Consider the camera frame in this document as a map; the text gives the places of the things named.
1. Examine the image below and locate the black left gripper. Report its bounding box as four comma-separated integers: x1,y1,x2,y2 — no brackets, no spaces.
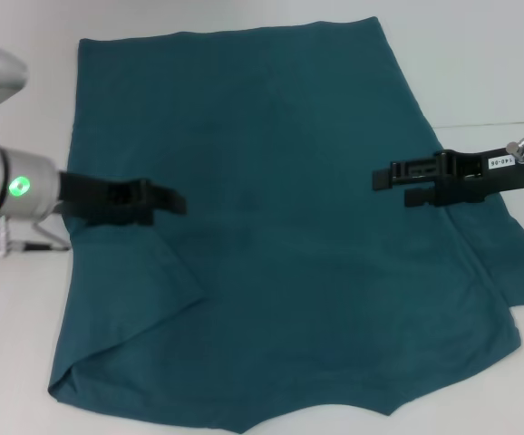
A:
57,170,187,227

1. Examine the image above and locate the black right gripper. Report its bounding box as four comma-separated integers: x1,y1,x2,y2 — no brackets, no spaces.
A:
372,142,524,208

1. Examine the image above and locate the teal blue shirt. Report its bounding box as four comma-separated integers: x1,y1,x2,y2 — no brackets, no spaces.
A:
46,16,524,434

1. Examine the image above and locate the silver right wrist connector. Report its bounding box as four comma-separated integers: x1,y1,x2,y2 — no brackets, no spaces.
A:
506,138,524,165

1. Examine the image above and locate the dark left wrist cable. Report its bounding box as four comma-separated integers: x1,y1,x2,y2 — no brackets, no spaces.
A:
10,220,71,253

